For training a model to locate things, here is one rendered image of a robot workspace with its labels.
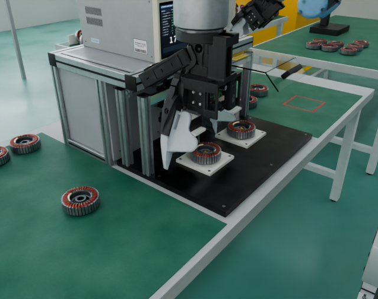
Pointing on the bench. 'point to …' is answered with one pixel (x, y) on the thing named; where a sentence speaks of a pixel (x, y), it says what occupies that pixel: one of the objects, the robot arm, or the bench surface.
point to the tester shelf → (113, 63)
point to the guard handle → (291, 71)
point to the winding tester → (127, 26)
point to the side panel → (83, 114)
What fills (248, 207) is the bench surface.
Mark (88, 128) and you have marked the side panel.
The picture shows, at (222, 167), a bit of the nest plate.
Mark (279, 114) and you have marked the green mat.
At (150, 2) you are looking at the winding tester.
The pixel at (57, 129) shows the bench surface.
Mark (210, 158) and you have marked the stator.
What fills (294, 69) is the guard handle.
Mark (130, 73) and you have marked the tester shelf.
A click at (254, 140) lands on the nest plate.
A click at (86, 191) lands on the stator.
